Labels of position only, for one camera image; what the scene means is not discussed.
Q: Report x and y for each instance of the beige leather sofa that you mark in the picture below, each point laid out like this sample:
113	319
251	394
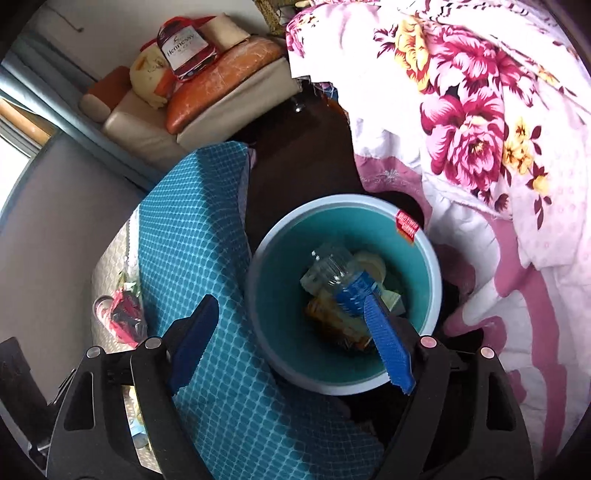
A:
221	115

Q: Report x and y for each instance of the yellow plush pillow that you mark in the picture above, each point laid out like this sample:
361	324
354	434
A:
145	74

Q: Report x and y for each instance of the white cardboard box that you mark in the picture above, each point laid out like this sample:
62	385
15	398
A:
392	302

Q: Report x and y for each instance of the light blue waste bin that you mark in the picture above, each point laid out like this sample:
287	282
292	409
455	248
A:
286	286

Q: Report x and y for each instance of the pink snack wrapper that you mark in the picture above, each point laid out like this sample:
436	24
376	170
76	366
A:
124	318

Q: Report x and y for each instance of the blue label water bottle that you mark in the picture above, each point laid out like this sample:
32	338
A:
337	272

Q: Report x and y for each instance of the teal lattice pattern mat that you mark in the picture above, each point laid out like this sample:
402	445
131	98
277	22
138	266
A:
207	230

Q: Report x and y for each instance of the orange seat cushion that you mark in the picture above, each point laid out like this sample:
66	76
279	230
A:
221	78

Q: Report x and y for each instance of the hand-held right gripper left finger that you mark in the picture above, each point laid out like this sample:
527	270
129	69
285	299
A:
194	341

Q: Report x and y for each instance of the pink embroidered bed sheet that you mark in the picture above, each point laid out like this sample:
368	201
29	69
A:
388	177

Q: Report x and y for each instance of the beige pillow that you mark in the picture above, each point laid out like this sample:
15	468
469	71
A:
226	30

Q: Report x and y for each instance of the golden patterned cloth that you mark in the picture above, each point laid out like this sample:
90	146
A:
272	14

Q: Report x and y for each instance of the cream plastic wrapper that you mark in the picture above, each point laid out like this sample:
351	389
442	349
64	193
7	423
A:
369	263

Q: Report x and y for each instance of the grey-blue curtain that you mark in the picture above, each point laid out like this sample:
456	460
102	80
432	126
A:
46	101

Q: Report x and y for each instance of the red gift bag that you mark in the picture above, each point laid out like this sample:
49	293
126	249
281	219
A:
184	48

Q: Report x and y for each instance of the orange and beige bolster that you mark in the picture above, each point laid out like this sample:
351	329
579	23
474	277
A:
106	92

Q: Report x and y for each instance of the yellow snack bag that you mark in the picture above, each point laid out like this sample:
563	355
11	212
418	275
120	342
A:
341	323

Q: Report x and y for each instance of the floral quilt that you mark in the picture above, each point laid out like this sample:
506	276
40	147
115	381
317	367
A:
461	115

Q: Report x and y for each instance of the window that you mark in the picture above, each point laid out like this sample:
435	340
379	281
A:
14	161

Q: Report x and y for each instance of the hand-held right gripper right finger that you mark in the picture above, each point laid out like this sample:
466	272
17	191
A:
388	341

